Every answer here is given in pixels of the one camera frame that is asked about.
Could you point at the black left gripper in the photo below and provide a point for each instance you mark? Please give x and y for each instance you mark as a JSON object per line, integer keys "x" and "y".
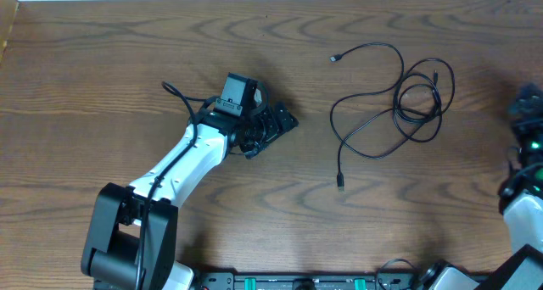
{"x": 279, "y": 123}

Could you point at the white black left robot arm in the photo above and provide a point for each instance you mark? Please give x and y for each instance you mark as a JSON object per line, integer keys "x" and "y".
{"x": 131, "y": 239}

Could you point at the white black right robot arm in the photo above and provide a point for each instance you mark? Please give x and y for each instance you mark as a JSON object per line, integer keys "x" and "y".
{"x": 521, "y": 198}

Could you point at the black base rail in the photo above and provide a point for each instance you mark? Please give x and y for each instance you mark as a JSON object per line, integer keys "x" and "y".
{"x": 394, "y": 274}

